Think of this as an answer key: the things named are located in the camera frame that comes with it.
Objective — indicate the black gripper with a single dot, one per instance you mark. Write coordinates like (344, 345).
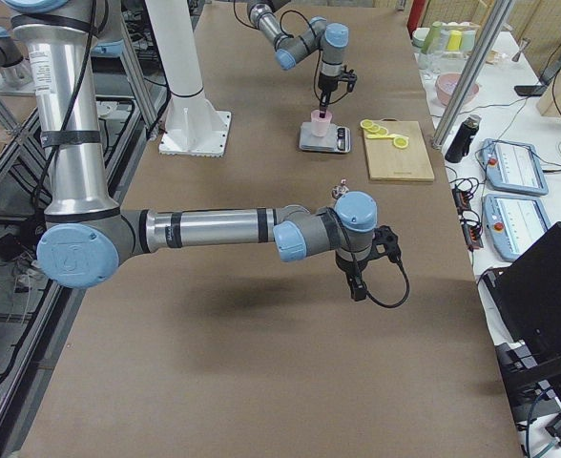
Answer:
(325, 87)
(348, 271)

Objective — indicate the pink plastic cup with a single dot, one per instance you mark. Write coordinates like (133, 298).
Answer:
(320, 122)

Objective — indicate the glass sauce bottle metal spout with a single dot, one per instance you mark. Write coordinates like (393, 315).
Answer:
(339, 189)

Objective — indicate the digital kitchen scale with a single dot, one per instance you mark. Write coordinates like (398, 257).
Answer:
(337, 140)

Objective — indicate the green cup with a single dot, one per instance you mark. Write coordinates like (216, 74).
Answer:
(432, 35)

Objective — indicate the yellow cup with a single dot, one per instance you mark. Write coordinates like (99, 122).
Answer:
(454, 39)

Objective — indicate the lemon slice top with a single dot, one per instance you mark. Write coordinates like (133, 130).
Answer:
(366, 124)

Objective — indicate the lemon slice front pair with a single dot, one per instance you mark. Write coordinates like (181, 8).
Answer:
(400, 142)

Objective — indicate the bamboo cutting board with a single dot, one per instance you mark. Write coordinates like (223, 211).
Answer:
(387, 163)

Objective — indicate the pink bowl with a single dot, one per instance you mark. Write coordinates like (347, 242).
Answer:
(446, 84)

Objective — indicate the black thermos bottle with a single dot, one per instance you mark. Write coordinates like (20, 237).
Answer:
(459, 147)

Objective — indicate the near teach pendant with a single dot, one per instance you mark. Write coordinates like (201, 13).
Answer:
(514, 223)

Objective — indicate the teach pendant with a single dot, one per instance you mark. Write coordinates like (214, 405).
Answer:
(513, 166)
(514, 223)

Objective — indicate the far teach pendant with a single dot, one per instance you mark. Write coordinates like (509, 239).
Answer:
(513, 166)

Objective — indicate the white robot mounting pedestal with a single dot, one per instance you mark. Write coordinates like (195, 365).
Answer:
(193, 126)

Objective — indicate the aluminium frame post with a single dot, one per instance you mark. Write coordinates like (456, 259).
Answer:
(497, 17)

